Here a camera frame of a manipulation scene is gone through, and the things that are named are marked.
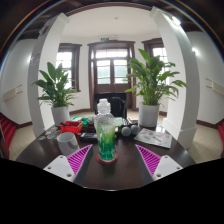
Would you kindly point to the pale green booklet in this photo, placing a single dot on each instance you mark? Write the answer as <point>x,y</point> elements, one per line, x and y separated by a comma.
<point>119,121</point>

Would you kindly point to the black flat case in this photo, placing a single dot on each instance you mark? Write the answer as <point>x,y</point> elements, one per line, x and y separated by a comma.
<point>88,137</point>

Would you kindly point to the large potted green plant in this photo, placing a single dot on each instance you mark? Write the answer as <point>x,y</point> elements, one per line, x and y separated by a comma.
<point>148,115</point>

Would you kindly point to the white mug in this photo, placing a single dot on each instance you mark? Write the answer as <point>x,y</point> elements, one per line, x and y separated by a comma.
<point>66,144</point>

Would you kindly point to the green exit sign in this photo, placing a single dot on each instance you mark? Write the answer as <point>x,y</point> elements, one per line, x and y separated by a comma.
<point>104,39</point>

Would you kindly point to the wall lamp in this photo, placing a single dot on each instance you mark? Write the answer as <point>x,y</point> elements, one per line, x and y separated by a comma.
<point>194,50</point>

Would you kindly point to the printed paper leaflet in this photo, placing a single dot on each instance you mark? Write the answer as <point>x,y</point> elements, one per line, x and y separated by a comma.
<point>153,137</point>

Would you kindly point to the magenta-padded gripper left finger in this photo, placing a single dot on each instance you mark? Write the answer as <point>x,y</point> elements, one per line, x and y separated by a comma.
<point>78,159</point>

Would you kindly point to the bright pillar spotlight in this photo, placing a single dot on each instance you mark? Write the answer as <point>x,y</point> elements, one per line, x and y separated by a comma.
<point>176,20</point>

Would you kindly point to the narrow brown-framed window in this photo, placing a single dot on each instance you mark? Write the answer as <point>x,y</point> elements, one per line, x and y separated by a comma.
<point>159,53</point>

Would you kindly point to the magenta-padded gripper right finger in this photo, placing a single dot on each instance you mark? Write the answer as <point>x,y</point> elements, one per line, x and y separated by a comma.
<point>149,159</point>

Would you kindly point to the small potted green plant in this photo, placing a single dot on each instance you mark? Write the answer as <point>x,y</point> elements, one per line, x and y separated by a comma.
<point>60,115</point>

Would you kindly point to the clear green-label drink bottle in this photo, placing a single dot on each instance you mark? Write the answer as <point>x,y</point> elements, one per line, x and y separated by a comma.
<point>106,140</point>

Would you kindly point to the red plastic basket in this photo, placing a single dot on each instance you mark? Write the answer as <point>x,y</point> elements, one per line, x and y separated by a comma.
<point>71,128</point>

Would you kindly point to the black chair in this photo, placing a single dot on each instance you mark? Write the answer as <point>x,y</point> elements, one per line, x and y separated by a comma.
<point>117,105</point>

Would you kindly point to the green white packet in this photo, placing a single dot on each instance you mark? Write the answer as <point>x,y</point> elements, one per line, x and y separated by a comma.
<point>76,119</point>

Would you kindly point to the grey ball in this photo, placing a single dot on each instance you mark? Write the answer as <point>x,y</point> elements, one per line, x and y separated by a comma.
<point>126,131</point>
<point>134,129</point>

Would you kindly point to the white wall radiator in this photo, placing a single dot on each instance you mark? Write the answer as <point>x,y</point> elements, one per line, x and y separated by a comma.
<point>216,87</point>
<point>12,92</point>

